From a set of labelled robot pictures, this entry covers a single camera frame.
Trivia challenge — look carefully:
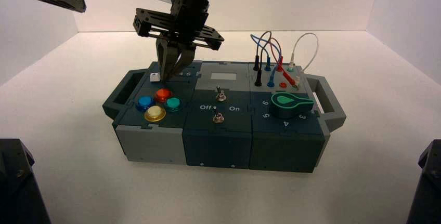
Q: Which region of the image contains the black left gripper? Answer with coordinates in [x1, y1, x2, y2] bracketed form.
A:
[133, 0, 225, 81]

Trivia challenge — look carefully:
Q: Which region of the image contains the red push button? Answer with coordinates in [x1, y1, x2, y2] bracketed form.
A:
[154, 88, 173, 104]

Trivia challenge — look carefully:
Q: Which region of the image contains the green push button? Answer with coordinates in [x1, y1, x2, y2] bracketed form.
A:
[164, 97, 182, 113]

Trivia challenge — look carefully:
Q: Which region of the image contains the blue push button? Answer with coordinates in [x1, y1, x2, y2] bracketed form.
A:
[135, 96, 155, 112]

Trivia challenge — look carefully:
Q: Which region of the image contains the yellow push button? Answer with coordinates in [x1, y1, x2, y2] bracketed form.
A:
[144, 105, 167, 123]

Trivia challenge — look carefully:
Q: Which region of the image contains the grey and teal control box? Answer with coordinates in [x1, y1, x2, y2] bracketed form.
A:
[102, 60, 347, 174]

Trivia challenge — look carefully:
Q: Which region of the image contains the green rotary knob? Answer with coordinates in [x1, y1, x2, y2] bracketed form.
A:
[270, 92, 315, 119]

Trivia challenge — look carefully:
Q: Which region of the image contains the black jumper cable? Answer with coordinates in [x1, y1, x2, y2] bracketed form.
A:
[253, 30, 273, 87]

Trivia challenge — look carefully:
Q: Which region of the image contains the blue jumper cable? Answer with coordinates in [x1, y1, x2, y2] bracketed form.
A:
[251, 33, 284, 89]

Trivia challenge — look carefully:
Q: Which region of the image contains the red jumper cable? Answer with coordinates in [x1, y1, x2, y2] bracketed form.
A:
[268, 37, 300, 90]

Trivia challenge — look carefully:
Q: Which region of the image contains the white jumper cable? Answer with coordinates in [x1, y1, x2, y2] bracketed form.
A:
[289, 32, 320, 89]

